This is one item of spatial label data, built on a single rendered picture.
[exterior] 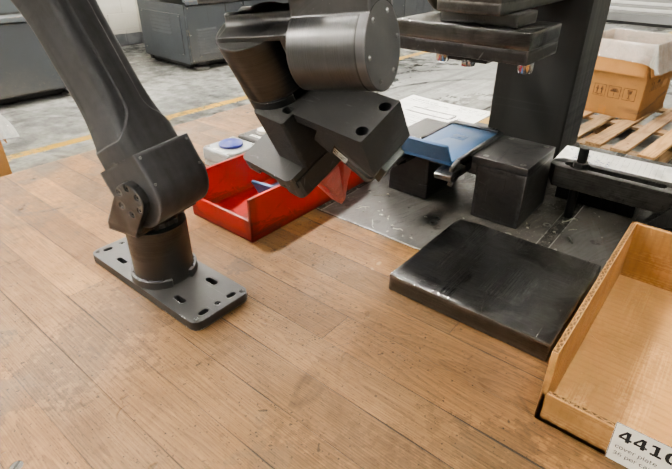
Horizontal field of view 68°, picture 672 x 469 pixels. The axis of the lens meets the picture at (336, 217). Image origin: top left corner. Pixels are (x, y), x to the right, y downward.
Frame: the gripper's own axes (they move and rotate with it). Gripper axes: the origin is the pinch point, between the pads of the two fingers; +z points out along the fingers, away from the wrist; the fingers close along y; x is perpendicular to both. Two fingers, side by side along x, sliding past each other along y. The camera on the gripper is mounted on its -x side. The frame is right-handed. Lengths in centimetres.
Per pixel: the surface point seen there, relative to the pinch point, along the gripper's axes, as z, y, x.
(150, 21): 187, 162, 524
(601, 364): 11.3, 2.3, -26.1
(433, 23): -0.3, 26.3, 6.9
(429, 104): 41, 49, 33
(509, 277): 12.4, 6.3, -14.7
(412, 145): 8.9, 14.9, 3.8
